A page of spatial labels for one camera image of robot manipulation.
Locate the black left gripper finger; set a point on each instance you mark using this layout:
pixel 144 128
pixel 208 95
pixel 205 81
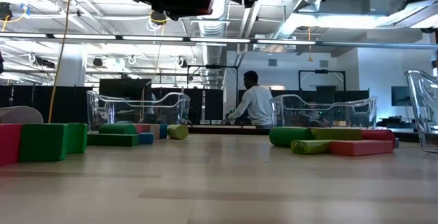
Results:
pixel 184 8

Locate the natural wood block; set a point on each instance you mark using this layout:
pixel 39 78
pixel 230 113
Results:
pixel 20 116
pixel 155 131

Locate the green arch block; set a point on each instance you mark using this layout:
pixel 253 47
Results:
pixel 42 143

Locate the long red wooden block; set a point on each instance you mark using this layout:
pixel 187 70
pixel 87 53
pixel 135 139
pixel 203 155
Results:
pixel 10 145

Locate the long ceiling light strip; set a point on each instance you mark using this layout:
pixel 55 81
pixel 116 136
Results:
pixel 154 38

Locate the standing person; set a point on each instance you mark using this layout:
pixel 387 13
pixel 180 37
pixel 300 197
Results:
pixel 256 104

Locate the black device with green light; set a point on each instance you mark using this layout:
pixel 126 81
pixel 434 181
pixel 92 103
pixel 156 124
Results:
pixel 230 114

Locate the lime green wooden cylinder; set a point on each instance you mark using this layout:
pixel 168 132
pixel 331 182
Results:
pixel 178 132

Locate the small blue arch block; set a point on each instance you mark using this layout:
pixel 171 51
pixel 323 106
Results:
pixel 164 131

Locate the small red wooden block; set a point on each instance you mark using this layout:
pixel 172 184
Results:
pixel 142 128

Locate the clear plastic bin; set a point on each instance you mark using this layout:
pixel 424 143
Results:
pixel 102 111
pixel 424 114
pixel 369 111

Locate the long blue wooden block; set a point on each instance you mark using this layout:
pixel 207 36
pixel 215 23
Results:
pixel 146 138

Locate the black partition panels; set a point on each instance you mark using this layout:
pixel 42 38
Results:
pixel 68 104

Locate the long green wooden block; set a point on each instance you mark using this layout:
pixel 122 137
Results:
pixel 113 139

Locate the lime green wooden block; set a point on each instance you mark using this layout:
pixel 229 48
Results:
pixel 337 134

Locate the long lime green block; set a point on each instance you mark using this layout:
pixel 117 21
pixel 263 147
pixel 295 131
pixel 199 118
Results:
pixel 311 147

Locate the long red-orange wooden block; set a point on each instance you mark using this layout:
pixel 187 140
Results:
pixel 362 148

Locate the black overhead camera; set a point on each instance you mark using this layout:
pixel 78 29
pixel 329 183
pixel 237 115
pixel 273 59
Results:
pixel 159 18

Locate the round silver ventilation duct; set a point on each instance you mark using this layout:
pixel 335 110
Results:
pixel 212 32

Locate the slanted silver ventilation duct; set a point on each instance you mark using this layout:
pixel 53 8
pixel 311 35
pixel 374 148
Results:
pixel 297 11

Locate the square wall vent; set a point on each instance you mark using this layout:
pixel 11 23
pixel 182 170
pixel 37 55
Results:
pixel 324 63
pixel 272 62

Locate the black metal gantry frame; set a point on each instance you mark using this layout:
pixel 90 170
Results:
pixel 321 71

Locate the dark wall screen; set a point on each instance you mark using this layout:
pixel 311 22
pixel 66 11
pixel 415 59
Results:
pixel 402 96

